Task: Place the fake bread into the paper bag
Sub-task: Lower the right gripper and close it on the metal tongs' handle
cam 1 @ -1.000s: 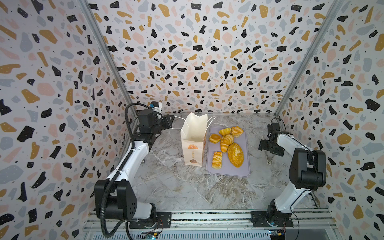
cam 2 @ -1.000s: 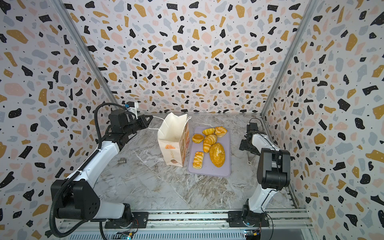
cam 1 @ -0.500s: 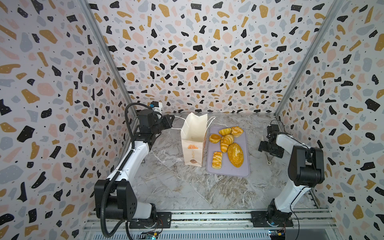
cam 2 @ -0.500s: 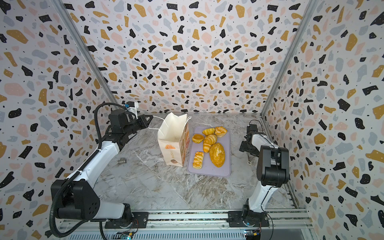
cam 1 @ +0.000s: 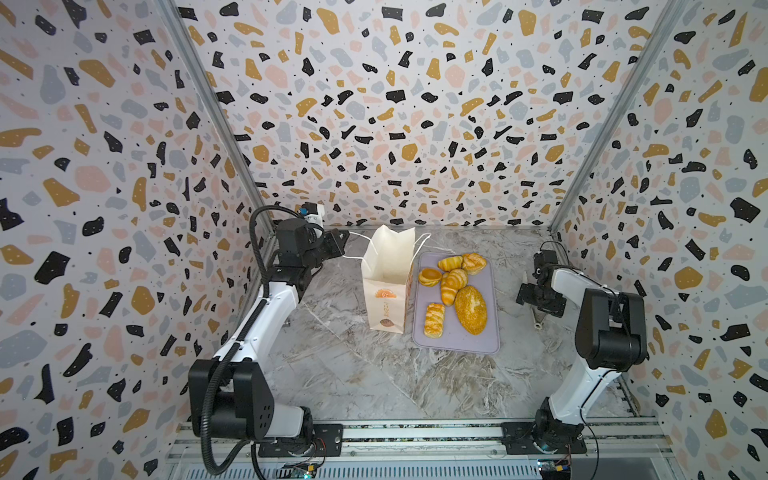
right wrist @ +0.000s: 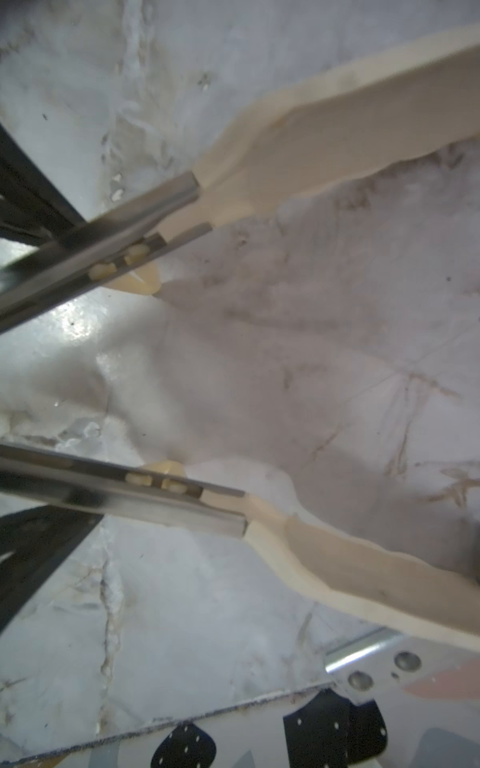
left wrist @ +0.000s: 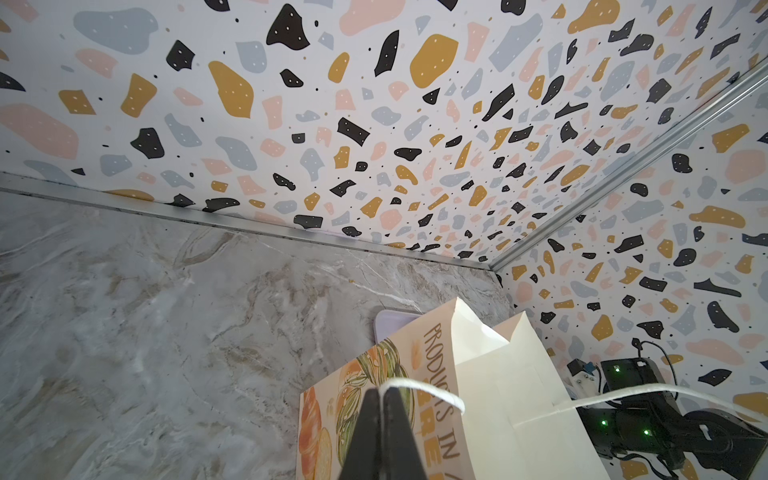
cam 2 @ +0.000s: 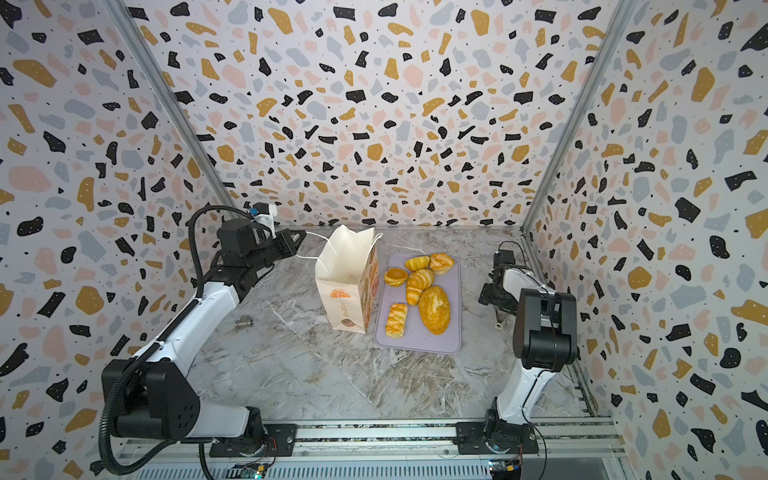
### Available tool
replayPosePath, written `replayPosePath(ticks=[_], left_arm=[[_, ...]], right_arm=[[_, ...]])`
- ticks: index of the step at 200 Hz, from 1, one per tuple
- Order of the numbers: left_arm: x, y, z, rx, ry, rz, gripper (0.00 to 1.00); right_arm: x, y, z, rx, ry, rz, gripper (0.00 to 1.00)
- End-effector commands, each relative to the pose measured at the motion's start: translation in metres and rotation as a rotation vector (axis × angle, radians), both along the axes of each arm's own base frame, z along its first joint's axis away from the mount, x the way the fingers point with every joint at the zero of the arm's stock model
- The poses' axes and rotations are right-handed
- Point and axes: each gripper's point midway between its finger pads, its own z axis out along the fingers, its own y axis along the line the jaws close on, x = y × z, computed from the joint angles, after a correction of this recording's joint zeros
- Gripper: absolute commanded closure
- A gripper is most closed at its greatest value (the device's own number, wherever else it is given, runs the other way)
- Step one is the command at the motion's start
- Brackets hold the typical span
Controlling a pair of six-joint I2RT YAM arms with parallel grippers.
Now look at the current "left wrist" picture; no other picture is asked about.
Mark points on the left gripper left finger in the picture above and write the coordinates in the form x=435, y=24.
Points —
x=363, y=460

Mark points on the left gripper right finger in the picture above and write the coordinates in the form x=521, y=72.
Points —
x=400, y=459

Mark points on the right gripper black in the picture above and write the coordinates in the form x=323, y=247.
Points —
x=634, y=425

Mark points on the printed paper bread bag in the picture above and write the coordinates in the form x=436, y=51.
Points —
x=483, y=403

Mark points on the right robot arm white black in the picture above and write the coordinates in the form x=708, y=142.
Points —
x=718, y=440

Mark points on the lilac plastic tray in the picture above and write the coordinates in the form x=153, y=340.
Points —
x=387, y=322

